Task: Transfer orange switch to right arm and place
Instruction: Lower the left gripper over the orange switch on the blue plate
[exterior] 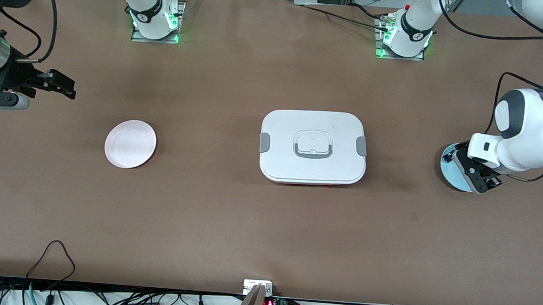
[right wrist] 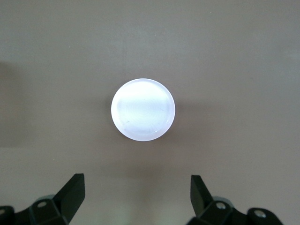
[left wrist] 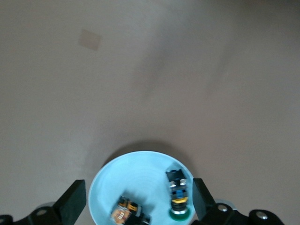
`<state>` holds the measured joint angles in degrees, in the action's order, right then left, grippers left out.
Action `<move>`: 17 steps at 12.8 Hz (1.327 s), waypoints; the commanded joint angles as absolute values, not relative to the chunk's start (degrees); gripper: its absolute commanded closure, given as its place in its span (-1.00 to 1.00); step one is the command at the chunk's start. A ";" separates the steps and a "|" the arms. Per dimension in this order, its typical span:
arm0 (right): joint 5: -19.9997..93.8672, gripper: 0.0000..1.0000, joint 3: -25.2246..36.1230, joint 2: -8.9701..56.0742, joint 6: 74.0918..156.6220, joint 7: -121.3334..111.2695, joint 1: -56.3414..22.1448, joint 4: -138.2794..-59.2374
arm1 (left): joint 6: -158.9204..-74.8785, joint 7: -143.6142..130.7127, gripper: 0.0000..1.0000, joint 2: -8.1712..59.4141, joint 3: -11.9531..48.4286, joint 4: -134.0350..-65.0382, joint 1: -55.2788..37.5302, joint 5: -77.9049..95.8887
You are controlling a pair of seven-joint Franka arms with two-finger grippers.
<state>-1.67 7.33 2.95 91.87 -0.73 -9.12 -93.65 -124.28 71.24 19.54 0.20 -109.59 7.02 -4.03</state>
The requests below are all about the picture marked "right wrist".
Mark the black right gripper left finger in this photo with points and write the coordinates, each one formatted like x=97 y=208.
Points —
x=58 y=208

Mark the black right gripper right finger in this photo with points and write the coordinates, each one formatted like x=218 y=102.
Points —
x=211 y=211

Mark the pink round plate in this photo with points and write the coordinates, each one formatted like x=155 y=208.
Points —
x=143 y=110

